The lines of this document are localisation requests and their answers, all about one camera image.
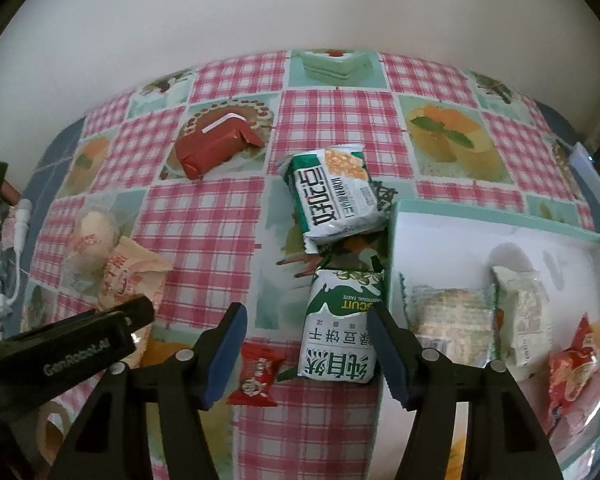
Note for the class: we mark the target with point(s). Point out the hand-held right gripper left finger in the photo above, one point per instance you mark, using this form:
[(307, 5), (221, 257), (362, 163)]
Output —
[(225, 355)]

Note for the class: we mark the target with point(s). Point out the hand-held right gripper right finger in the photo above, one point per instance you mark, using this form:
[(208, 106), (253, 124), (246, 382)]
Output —
[(390, 355)]

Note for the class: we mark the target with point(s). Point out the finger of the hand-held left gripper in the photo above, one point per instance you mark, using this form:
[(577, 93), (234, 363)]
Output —
[(137, 312)]

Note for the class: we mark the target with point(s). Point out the small red candy packet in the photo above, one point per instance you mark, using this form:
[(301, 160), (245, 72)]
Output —
[(257, 375)]

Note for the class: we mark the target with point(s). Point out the orange white printed packet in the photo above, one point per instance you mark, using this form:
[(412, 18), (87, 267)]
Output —
[(130, 270)]

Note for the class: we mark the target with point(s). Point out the green white biscuit packet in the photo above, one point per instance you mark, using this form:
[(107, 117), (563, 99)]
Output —
[(340, 330)]

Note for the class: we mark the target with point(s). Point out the clear cracker packet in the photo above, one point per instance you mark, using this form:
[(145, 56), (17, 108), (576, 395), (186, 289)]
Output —
[(445, 310)]

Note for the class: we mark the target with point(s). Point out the clear bun packet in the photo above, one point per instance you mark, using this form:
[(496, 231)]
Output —
[(90, 240)]

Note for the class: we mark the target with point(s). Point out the white tray with teal rim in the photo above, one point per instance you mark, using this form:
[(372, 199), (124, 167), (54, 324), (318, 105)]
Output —
[(455, 245)]

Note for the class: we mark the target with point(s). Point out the white snack packet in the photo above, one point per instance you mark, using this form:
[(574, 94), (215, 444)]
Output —
[(520, 315)]

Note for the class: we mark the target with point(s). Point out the green corn biscuit packet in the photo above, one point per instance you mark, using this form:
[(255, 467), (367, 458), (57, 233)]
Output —
[(330, 200)]

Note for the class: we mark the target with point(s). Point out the red snack packet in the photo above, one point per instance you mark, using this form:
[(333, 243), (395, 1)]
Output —
[(210, 147)]

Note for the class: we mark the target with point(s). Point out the large red candy packet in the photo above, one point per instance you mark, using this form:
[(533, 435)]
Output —
[(575, 370)]

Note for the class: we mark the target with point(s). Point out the white power strip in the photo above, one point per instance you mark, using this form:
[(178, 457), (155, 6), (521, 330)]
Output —
[(587, 170)]

